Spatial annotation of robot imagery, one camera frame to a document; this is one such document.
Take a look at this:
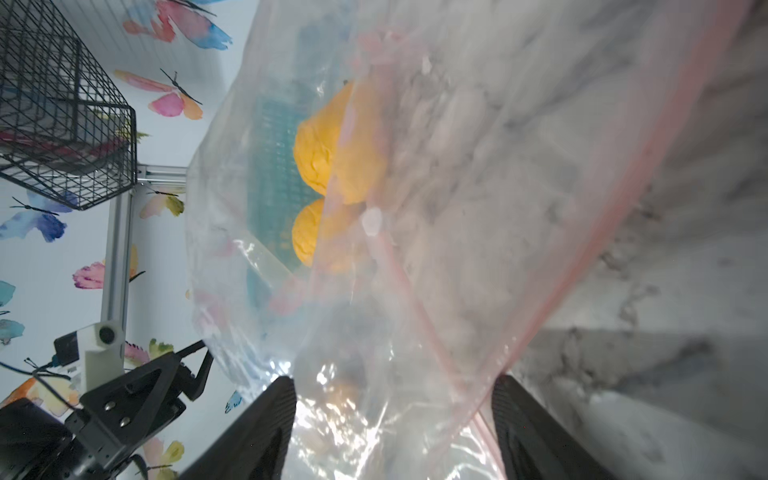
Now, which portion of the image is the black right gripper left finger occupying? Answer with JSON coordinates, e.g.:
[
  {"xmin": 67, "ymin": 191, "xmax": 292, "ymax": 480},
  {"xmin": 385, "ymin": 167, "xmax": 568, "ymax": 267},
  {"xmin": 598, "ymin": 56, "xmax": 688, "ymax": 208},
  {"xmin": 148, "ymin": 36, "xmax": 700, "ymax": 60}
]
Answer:
[{"xmin": 179, "ymin": 376, "xmax": 297, "ymax": 480}]

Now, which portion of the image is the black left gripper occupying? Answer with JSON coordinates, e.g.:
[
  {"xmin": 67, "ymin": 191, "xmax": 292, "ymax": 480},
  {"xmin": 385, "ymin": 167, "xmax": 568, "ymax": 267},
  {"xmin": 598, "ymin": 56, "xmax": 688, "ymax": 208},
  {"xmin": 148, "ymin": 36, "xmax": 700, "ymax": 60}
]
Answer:
[{"xmin": 65, "ymin": 341, "xmax": 213, "ymax": 468}]

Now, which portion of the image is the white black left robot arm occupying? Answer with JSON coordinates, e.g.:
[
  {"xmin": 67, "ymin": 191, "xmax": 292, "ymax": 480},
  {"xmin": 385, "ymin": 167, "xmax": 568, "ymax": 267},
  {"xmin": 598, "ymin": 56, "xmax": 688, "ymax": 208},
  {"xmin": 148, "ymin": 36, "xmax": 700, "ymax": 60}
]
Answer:
[{"xmin": 1, "ymin": 341, "xmax": 213, "ymax": 479}]

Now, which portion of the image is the black wire wall basket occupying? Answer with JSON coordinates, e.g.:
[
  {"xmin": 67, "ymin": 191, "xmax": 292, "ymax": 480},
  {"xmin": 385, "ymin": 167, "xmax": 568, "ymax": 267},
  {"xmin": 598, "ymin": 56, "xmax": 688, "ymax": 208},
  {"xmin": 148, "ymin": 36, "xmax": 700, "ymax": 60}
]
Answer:
[{"xmin": 1, "ymin": 1, "xmax": 138, "ymax": 210}]

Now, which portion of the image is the clear zip-top bag with pears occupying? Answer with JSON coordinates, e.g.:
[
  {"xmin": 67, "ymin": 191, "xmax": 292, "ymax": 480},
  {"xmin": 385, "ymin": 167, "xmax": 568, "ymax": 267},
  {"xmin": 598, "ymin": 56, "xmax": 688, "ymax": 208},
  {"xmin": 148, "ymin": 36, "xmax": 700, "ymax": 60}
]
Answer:
[{"xmin": 187, "ymin": 1, "xmax": 750, "ymax": 479}]

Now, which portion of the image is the teal plastic basket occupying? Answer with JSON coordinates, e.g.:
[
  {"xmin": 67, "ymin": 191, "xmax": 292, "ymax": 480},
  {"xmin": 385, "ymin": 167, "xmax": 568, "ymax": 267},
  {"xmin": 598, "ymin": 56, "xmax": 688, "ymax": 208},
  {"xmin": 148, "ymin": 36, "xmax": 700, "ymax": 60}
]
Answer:
[{"xmin": 247, "ymin": 97, "xmax": 320, "ymax": 270}]

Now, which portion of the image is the clear bag of lemons back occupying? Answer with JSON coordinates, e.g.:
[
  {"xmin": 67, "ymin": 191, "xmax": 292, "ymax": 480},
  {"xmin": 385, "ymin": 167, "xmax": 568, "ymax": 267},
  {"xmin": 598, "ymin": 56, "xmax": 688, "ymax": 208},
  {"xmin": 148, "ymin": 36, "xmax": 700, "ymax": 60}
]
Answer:
[{"xmin": 291, "ymin": 80, "xmax": 389, "ymax": 267}]

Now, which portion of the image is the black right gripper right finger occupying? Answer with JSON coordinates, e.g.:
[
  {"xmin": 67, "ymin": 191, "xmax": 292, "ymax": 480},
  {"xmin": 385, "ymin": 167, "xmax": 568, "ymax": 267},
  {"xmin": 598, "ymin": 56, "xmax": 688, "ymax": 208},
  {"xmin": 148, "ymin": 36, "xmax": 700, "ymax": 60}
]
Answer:
[{"xmin": 491, "ymin": 375, "xmax": 615, "ymax": 480}]

